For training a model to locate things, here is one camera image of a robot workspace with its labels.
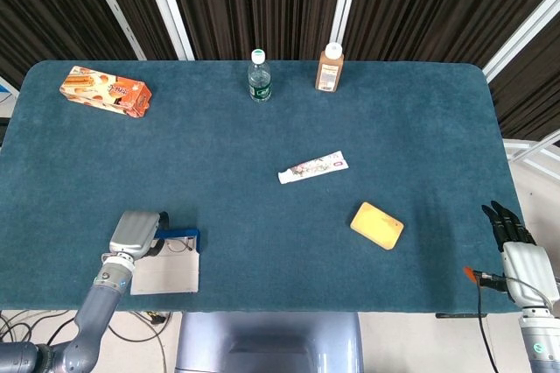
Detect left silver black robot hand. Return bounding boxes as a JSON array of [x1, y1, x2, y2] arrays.
[[108, 210, 171, 259]]

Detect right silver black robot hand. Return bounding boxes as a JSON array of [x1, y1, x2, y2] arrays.
[[481, 200, 560, 306]]

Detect metal frame eyeglasses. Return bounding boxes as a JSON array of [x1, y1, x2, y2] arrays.
[[162, 236, 197, 254]]

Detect blue rectangular box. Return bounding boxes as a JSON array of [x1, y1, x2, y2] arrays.
[[129, 227, 201, 296]]

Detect orange biscuit box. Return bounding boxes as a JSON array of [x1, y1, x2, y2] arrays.
[[59, 65, 153, 119]]

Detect blue table cloth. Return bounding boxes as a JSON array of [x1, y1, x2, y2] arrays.
[[0, 60, 524, 315]]

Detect yellow sponge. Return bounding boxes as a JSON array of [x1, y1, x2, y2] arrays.
[[349, 201, 405, 251]]

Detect blue-grey robot torso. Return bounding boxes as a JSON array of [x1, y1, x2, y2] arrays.
[[174, 311, 364, 373]]

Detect white blue panel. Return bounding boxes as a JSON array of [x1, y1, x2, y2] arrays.
[[0, 76, 21, 107]]

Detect white floral toothpaste tube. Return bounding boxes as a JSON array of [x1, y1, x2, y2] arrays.
[[277, 150, 350, 186]]

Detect clear water bottle green label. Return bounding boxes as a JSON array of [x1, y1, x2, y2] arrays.
[[248, 48, 273, 104]]

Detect brown juice bottle white cap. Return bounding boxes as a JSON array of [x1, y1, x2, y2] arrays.
[[315, 42, 345, 94]]

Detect black cable orange-tipped connector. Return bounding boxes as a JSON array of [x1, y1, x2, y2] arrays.
[[464, 266, 508, 373]]

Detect grey floor cable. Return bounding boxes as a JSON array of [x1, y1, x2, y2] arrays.
[[107, 310, 170, 373]]

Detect white metal frame bars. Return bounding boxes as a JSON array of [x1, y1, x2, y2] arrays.
[[502, 130, 560, 181]]

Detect black floor cables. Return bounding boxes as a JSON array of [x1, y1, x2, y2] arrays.
[[0, 309, 76, 348]]

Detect thin white frame post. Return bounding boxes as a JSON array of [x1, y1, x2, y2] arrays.
[[80, 0, 148, 61]]

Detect wide white frame post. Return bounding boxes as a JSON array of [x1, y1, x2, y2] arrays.
[[137, 0, 196, 61]]

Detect white slanted frame post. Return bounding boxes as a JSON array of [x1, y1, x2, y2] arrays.
[[482, 0, 560, 84]]

